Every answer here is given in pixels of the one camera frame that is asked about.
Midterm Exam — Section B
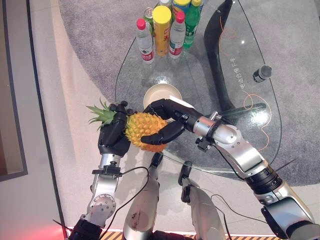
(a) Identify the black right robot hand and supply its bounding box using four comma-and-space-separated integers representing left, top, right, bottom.
140, 94, 204, 146

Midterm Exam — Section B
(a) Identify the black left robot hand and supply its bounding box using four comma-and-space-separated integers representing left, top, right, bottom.
97, 100, 137, 158

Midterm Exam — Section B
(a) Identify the yellow pineapple with green crown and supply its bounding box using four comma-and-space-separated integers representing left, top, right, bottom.
86, 97, 173, 153

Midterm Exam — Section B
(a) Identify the beige round plate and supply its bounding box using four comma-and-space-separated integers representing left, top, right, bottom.
143, 83, 183, 111

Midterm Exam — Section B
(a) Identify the glass table top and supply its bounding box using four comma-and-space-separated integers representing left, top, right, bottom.
114, 0, 283, 173

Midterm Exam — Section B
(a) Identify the silver left robot leg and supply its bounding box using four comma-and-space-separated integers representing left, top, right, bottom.
122, 152, 165, 240

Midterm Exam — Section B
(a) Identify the silver robot leg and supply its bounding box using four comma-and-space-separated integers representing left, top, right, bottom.
177, 161, 227, 240
122, 152, 165, 240

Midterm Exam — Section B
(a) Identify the black curved table leg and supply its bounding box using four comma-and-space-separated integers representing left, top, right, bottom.
203, 0, 266, 116

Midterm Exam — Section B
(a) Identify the clear bottle with red cap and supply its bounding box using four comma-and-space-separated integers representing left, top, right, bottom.
135, 18, 155, 64
168, 10, 187, 60

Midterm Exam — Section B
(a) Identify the yellow cylindrical can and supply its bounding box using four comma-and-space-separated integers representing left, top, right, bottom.
152, 5, 173, 57

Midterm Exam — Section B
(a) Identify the green soda bottle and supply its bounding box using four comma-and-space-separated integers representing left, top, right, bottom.
182, 0, 203, 50

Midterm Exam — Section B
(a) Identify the green drink can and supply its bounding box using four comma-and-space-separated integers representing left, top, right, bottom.
143, 7, 155, 38

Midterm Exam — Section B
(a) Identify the silver right robot leg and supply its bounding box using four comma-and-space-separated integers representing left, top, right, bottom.
177, 161, 227, 240

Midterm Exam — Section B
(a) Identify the yellow black hazard tape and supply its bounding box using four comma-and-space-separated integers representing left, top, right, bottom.
98, 231, 273, 240

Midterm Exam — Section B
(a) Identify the small black cylinder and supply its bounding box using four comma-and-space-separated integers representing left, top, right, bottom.
252, 64, 273, 83

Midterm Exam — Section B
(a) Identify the blue bottle with yellow cap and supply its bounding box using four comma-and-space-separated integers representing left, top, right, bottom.
171, 0, 192, 23

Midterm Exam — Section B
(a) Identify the clear bottle with white cap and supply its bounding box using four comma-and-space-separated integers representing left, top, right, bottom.
154, 0, 173, 11

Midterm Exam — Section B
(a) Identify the grey carpet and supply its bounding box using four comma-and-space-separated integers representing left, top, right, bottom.
58, 0, 320, 187

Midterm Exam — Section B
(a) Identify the black cable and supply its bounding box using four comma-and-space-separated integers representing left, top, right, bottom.
98, 166, 150, 240

